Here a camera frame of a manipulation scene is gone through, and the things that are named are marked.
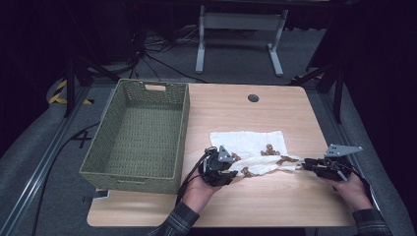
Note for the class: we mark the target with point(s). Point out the aluminium floor rail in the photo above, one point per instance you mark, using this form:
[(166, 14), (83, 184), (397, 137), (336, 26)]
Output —
[(341, 128), (39, 170)]

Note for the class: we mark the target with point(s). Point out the person's left hand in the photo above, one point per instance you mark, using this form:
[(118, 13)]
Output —
[(196, 195)]

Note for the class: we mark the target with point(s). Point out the grey table grommet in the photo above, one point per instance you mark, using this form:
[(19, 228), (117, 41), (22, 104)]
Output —
[(253, 98)]

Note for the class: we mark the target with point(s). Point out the white cloth with brown print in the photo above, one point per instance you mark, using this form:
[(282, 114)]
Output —
[(249, 141)]

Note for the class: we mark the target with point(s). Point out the person's right hand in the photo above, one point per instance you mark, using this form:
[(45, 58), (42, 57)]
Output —
[(355, 193)]

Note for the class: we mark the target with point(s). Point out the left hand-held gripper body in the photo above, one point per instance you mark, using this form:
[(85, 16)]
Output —
[(213, 164)]

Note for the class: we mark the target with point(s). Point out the yellow black floor tape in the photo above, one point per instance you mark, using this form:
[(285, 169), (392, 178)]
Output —
[(55, 97)]

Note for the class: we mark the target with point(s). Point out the black metal stand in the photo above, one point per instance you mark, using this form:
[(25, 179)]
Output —
[(69, 88), (337, 98)]

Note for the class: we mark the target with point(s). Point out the green woven basket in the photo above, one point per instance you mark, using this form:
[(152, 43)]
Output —
[(144, 131)]

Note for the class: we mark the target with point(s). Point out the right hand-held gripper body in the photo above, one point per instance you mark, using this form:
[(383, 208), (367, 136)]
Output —
[(334, 168)]

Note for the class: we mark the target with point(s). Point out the white metal desk frame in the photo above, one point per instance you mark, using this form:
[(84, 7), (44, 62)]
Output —
[(242, 21)]

